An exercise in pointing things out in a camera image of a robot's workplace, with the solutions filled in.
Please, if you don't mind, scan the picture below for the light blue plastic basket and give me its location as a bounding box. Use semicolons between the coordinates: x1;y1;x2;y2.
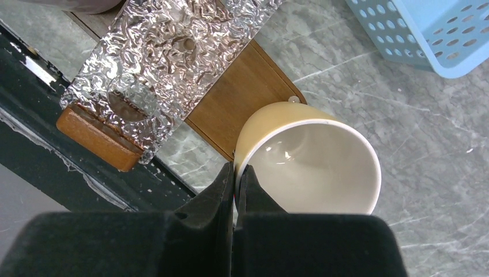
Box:
347;0;488;78

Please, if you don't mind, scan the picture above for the clear acrylic holder wooden base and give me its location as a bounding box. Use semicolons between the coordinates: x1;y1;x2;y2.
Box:
56;1;281;171

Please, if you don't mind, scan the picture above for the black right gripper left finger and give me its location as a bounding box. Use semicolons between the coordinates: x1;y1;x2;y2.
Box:
1;162;234;276

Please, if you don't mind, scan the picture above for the brown oval wooden tray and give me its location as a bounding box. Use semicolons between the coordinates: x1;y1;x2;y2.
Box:
63;0;307;162

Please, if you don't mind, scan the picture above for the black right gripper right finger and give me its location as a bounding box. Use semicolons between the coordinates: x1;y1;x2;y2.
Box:
231;166;407;276

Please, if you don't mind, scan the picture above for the purple grey mug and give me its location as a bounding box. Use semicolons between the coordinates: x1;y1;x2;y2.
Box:
21;0;122;14

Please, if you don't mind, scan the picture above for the yellow mug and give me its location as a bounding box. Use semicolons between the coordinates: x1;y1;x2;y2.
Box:
234;102;382;215

